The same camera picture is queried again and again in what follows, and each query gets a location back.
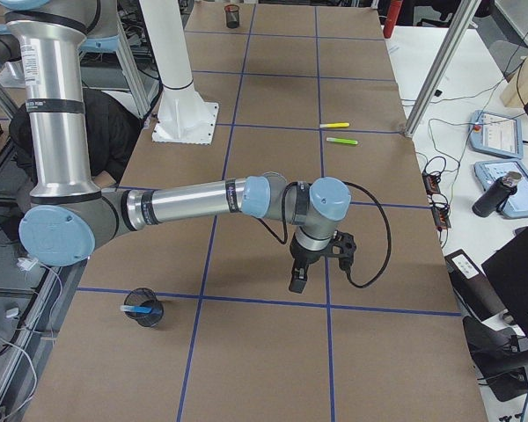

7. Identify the blue marker pen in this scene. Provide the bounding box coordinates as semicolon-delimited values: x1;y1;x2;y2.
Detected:
120;305;164;318

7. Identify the near blue teach pendant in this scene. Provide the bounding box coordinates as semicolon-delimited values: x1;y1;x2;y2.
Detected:
472;158;528;219

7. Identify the red cylinder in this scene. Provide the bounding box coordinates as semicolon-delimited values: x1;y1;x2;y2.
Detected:
383;0;402;40

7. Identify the far blue teach pendant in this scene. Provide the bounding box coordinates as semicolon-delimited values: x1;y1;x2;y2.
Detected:
469;110;524;159

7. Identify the seated person in black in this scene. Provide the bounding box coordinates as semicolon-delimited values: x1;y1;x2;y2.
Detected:
8;87;142;212

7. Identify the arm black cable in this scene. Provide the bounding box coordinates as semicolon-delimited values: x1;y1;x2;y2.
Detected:
259;180;392;289

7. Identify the black mesh pen cup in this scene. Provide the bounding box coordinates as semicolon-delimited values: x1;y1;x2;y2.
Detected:
120;287;164;327

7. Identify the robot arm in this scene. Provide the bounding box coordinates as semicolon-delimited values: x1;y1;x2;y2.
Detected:
4;1;356;293
0;24;24;81

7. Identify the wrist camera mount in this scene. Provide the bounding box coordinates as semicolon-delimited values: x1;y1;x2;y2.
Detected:
326;230;357;273

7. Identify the yellow marker pen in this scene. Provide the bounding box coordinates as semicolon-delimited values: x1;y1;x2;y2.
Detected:
319;122;350;129

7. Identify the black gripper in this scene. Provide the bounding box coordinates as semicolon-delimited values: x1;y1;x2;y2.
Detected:
289;232;333;294

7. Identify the green marker pen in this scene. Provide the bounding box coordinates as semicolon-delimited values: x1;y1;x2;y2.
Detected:
326;137;358;146

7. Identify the black water bottle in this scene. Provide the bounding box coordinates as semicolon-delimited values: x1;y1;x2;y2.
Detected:
472;171;523;217

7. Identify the black power strip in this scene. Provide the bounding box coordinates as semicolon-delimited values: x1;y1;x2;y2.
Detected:
422;171;451;231

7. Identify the aluminium frame post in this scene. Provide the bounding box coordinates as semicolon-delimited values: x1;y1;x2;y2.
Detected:
403;0;481;138

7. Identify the black monitor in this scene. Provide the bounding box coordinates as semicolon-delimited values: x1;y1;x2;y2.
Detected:
482;227;528;338

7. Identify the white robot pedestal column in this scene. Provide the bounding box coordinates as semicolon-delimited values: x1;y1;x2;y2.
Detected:
140;0;219;145

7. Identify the blue teach pendant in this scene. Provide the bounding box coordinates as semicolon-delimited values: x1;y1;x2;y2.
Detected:
472;158;528;219
469;110;524;159

